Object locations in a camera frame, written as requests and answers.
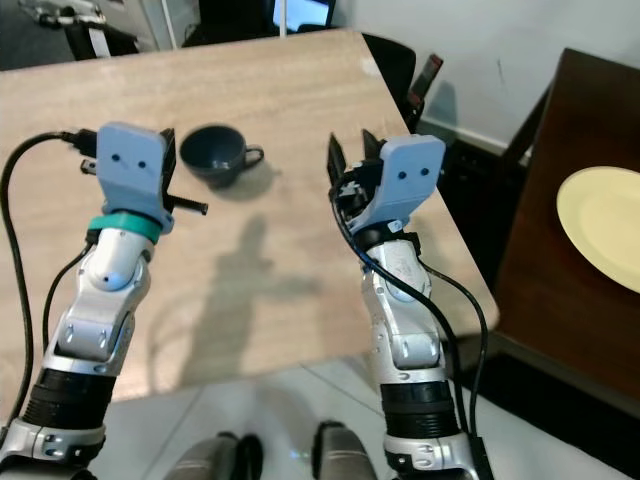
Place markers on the grey right robot leg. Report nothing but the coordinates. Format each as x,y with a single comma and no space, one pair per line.
355,455

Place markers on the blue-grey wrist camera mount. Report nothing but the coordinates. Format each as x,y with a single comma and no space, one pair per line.
130,165
405,180

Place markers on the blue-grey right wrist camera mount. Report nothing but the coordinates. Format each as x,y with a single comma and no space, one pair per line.
405,180

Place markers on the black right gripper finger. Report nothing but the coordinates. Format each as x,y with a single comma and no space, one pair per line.
370,145
335,160

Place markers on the grey robot leg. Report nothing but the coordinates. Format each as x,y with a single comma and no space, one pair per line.
210,460
355,455

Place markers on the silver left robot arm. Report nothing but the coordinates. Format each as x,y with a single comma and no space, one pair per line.
105,300

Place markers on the pale yellow plate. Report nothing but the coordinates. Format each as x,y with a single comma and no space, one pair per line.
605,225

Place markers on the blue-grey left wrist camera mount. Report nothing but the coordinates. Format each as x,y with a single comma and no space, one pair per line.
130,165

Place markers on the dark grey-blue cup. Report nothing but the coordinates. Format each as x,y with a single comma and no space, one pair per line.
210,155

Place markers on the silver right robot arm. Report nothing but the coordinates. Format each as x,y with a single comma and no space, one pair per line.
410,320

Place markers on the black chair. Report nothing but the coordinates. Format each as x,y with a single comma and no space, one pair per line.
390,60

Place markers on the lit computer monitor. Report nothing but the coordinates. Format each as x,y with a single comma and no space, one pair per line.
305,12

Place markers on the dark brown wooden table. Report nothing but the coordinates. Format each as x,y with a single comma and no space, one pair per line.
560,300

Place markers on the grey left robot leg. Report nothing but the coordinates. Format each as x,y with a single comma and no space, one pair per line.
210,460

